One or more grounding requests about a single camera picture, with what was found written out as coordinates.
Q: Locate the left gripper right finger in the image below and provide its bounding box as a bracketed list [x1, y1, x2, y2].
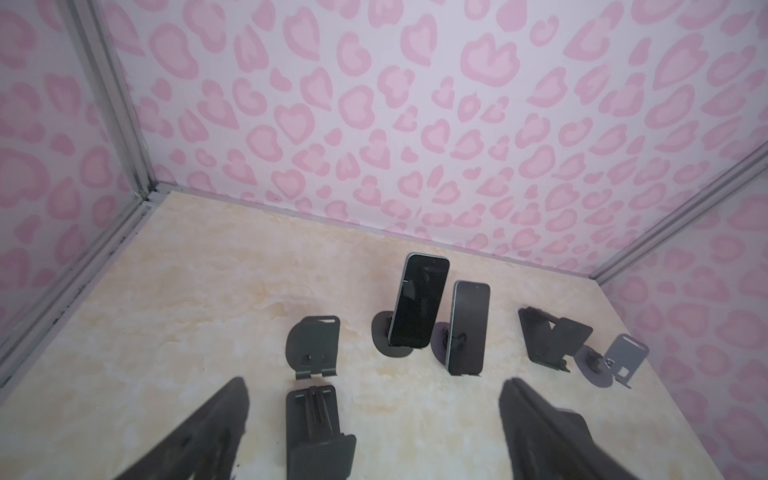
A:
[499, 378, 635, 479]

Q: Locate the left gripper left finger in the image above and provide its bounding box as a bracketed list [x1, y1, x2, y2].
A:
[118, 377, 250, 479]

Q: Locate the black folding phone stand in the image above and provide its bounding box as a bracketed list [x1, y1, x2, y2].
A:
[518, 307, 593, 372]

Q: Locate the grey round phone stand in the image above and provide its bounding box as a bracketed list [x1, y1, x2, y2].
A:
[574, 334, 650, 388]

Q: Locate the black phone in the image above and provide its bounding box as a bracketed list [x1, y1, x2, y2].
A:
[445, 280, 491, 376]
[387, 252, 450, 349]

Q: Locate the right corner aluminium post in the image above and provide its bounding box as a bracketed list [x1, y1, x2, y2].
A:
[588, 142, 767, 285]

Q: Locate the corner aluminium post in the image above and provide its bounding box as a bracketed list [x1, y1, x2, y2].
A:
[55, 0, 157, 199]
[588, 142, 767, 285]

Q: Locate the left corner aluminium post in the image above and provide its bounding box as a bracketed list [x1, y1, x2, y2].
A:
[55, 0, 157, 199]

